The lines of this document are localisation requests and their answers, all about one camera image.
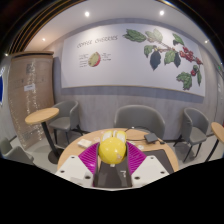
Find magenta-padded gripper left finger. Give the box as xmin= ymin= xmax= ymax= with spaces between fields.
xmin=54 ymin=142 xmax=101 ymax=188

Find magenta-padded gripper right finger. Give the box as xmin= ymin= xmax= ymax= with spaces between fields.
xmin=125 ymin=141 xmax=171 ymax=188

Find dark grey mouse pad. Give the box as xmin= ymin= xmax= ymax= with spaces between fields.
xmin=99 ymin=148 xmax=175 ymax=188

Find white card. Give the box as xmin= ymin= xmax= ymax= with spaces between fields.
xmin=77 ymin=138 xmax=93 ymax=149

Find small dark grey box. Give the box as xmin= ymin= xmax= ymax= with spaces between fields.
xmin=143 ymin=132 xmax=160 ymax=144

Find grey upholstered chair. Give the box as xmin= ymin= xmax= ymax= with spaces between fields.
xmin=0 ymin=137 xmax=35 ymax=166
xmin=113 ymin=104 xmax=167 ymax=141
xmin=48 ymin=100 xmax=81 ymax=145
xmin=173 ymin=107 xmax=211 ymax=163

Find recessed ceiling spotlights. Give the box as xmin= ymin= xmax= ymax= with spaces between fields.
xmin=3 ymin=9 xmax=211 ymax=58

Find black cable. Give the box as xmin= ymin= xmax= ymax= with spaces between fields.
xmin=124 ymin=126 xmax=167 ymax=145

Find round wooden pedestal table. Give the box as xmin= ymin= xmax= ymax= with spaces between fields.
xmin=204 ymin=121 xmax=224 ymax=163
xmin=24 ymin=107 xmax=64 ymax=165

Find brown burlap wall panel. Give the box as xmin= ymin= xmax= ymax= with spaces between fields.
xmin=7 ymin=50 xmax=55 ymax=150

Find coffee cherries wall mural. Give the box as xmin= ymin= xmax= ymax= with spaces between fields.
xmin=60 ymin=22 xmax=206 ymax=98

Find blue wall sign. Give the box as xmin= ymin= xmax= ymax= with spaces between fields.
xmin=0 ymin=66 xmax=5 ymax=105

